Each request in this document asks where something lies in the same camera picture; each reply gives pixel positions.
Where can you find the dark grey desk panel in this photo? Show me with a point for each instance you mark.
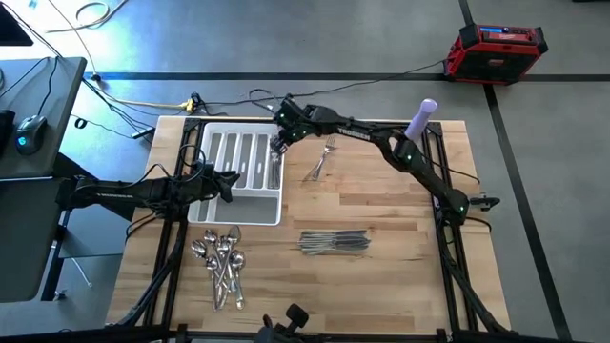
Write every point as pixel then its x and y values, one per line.
pixel 24 238

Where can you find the silver table knife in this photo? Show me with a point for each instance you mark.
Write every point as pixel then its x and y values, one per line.
pixel 333 242
pixel 333 246
pixel 333 234
pixel 333 237
pixel 333 251

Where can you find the red black jobsite radio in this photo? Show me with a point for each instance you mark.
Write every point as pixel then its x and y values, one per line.
pixel 495 57

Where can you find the black power plug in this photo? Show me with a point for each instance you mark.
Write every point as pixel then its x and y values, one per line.
pixel 195 98

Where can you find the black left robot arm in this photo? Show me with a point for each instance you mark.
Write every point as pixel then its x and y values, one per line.
pixel 119 193

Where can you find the dark grey desk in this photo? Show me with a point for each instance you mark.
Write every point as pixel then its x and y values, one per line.
pixel 28 90

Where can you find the black clamp bracket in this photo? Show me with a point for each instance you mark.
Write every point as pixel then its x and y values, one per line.
pixel 483 201

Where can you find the black monitor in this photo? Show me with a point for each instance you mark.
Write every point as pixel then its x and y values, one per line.
pixel 12 28

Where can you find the silver fork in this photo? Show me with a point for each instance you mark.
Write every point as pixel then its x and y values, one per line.
pixel 272 171
pixel 333 143
pixel 278 169
pixel 275 174
pixel 328 143

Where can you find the silver spoon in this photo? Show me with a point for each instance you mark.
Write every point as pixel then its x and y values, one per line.
pixel 210 236
pixel 198 248
pixel 223 244
pixel 233 234
pixel 212 262
pixel 237 258

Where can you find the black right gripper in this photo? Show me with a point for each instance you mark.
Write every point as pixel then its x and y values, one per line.
pixel 291 121

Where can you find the black desk base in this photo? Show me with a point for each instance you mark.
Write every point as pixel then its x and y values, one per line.
pixel 51 276

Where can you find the white plastic cutlery tray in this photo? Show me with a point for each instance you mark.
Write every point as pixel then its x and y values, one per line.
pixel 248 209

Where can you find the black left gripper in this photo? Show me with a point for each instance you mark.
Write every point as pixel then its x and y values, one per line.
pixel 209 181

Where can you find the black computer mouse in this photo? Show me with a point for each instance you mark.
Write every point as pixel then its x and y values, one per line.
pixel 31 133

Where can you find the lavender bottle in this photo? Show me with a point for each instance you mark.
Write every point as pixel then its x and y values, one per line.
pixel 421 119

